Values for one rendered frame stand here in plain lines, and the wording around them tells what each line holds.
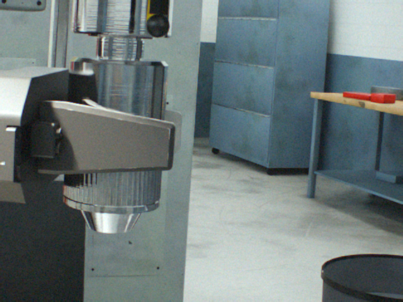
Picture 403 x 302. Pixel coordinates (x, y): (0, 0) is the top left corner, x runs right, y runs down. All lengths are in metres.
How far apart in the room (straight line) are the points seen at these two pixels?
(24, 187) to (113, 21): 0.08
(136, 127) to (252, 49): 7.68
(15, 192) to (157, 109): 0.08
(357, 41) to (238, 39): 1.34
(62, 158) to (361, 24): 7.30
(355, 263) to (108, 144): 2.27
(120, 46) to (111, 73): 0.02
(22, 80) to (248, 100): 7.72
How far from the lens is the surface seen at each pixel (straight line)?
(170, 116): 0.41
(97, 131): 0.35
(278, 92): 7.63
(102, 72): 0.36
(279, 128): 7.68
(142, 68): 0.36
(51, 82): 0.39
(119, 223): 0.38
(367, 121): 7.46
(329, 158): 8.00
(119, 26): 0.36
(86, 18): 0.37
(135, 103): 0.36
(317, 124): 6.72
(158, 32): 0.33
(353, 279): 2.61
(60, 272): 0.76
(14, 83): 0.34
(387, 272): 2.65
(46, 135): 0.35
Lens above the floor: 1.28
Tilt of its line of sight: 8 degrees down
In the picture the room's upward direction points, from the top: 4 degrees clockwise
